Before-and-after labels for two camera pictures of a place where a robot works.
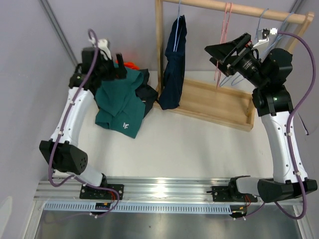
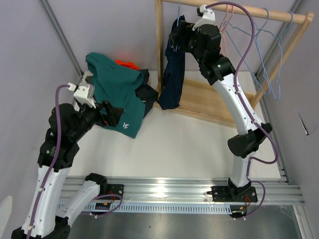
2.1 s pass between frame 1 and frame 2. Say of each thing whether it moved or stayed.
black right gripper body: moved
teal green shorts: stayed
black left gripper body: moved
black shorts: stayed
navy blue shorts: stayed
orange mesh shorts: stayed
